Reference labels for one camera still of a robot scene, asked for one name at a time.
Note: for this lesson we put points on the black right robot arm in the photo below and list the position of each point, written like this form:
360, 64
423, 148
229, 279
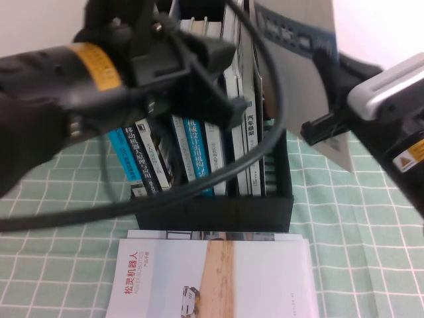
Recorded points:
397, 185

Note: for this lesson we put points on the grey cover thin brochure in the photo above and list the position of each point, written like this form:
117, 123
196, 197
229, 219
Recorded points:
260, 99

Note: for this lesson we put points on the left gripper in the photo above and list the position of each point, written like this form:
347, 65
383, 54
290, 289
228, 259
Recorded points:
159, 56

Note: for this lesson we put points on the light blue thin booklet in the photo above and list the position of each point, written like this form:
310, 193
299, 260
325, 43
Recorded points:
174, 8

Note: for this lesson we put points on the white photo cover brochure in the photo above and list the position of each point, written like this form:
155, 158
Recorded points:
215, 235

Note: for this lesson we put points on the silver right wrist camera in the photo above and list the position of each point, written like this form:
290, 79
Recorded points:
387, 86

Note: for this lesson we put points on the grey spine book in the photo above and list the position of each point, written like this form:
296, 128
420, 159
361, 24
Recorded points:
155, 159

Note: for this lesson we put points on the white spine orange band book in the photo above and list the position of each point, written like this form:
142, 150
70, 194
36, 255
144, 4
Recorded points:
215, 149

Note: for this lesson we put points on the blue spine DTC book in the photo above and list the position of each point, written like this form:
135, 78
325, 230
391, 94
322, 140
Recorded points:
121, 155

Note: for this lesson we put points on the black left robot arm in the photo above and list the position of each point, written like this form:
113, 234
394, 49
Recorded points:
33, 99

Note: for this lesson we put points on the black spine robot book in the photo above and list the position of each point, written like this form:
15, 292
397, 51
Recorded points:
137, 155

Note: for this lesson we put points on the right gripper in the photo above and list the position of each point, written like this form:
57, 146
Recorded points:
351, 73

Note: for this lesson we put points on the white AgileX robot brochure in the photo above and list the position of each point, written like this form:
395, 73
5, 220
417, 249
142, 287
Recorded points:
298, 92
165, 281

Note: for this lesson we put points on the teal spine mechanism book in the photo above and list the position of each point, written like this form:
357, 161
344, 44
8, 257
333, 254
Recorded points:
197, 149

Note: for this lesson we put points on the green checkered tablecloth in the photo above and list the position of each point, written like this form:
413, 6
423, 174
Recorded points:
364, 232

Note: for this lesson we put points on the black plastic book holder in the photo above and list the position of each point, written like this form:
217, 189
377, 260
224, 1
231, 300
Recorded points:
215, 215

